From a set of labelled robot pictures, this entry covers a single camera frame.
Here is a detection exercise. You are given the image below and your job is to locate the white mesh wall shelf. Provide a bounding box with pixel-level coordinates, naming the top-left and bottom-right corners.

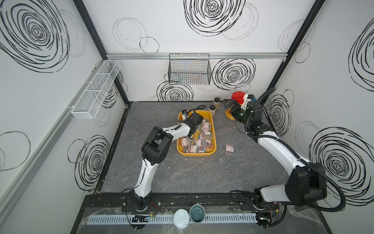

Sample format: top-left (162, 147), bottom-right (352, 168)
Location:
top-left (71, 60), bottom-right (121, 120)

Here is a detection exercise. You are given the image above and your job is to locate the red lid corn jar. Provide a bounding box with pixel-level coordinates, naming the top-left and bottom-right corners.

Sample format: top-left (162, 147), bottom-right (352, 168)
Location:
top-left (225, 91), bottom-right (245, 121)

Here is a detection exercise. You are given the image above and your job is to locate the paper clip box table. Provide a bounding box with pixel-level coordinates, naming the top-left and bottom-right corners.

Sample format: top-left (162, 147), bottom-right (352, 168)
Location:
top-left (225, 144), bottom-right (234, 155)

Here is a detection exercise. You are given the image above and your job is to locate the white slotted cable duct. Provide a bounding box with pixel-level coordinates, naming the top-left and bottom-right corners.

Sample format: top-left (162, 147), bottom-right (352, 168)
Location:
top-left (86, 213), bottom-right (258, 225)

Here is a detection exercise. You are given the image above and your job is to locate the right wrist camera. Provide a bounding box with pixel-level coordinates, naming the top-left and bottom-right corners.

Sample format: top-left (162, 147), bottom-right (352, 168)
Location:
top-left (241, 94), bottom-right (256, 110)

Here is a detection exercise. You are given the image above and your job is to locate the near spice bottle black cap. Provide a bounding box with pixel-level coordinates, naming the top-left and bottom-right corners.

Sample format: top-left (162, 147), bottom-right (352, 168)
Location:
top-left (208, 105), bottom-right (216, 117)

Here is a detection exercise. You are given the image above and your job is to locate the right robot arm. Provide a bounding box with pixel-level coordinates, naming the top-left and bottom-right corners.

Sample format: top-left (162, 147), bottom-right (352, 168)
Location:
top-left (224, 99), bottom-right (327, 207)

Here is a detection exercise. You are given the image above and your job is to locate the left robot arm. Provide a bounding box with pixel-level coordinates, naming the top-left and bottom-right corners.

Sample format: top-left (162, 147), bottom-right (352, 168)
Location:
top-left (129, 112), bottom-right (204, 210)

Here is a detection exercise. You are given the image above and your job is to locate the yellow plastic tray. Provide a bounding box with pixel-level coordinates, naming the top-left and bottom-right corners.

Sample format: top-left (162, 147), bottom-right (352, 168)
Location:
top-left (177, 110), bottom-right (217, 157)

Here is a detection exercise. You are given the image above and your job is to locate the teal cup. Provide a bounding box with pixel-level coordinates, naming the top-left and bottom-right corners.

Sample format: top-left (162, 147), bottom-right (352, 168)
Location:
top-left (190, 204), bottom-right (206, 224)

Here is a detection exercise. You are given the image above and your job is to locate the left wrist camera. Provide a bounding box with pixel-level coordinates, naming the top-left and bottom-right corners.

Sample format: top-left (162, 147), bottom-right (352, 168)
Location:
top-left (181, 109), bottom-right (189, 121)

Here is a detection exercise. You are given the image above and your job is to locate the black wire basket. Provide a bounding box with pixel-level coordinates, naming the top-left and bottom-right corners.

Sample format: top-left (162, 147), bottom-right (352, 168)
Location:
top-left (168, 53), bottom-right (212, 85)

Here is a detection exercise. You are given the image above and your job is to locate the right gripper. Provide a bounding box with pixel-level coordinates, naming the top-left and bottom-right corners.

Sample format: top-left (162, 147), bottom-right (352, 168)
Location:
top-left (223, 99), bottom-right (251, 128)

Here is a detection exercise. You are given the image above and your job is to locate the black corrugated cable right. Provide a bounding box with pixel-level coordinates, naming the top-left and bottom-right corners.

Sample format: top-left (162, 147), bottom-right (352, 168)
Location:
top-left (245, 87), bottom-right (347, 213)

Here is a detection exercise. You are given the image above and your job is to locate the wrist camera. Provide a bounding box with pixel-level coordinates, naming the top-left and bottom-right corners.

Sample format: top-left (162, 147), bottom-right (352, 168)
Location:
top-left (181, 109), bottom-right (189, 121)
top-left (241, 94), bottom-right (256, 110)

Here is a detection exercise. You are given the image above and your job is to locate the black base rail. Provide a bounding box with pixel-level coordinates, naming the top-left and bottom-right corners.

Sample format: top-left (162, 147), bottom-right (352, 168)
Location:
top-left (84, 191), bottom-right (316, 211)

